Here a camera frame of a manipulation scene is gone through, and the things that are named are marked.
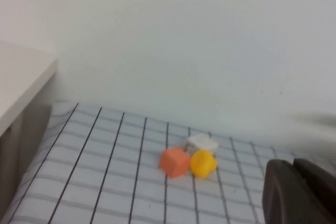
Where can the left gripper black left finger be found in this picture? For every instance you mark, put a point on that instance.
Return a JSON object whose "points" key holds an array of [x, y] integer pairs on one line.
{"points": [[281, 197]]}

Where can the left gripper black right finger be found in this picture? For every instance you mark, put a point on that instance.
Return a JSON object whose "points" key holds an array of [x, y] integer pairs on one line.
{"points": [[323, 190]]}

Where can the yellow toy corn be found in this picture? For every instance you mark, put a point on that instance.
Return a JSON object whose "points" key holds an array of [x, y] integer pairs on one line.
{"points": [[203, 163]]}

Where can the white charger plug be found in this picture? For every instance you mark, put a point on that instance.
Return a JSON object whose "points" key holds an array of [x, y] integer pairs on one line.
{"points": [[202, 142]]}

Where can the orange foam cube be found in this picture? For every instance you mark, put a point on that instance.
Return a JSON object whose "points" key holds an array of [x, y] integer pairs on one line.
{"points": [[174, 162]]}

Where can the white grid tablecloth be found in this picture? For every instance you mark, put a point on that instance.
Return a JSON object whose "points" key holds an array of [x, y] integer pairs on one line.
{"points": [[105, 182]]}

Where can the white cabinet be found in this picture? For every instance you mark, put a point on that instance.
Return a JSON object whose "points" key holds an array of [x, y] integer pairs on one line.
{"points": [[21, 77]]}

